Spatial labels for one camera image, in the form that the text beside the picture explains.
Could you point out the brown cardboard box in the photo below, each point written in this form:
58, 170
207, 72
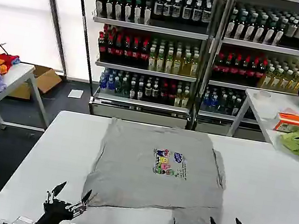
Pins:
44, 80

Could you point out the white flat sheet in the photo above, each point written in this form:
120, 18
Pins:
76, 94

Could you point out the white side table with laptop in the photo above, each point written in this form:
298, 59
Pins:
267, 111

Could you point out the black window frame post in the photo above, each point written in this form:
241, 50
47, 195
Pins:
55, 15

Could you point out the orange tissue box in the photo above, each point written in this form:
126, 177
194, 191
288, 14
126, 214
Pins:
289, 123

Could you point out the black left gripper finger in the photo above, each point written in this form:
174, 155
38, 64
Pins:
80, 207
52, 195

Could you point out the red and orange cloth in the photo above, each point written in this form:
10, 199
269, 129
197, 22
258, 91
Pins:
6, 60

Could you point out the white side table with clothes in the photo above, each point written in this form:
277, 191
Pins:
15, 75

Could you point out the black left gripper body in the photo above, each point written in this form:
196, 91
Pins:
55, 212

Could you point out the grey printed t-shirt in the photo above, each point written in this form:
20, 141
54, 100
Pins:
138, 179

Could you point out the metal shelf with bottles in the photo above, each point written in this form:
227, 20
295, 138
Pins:
264, 62
148, 48

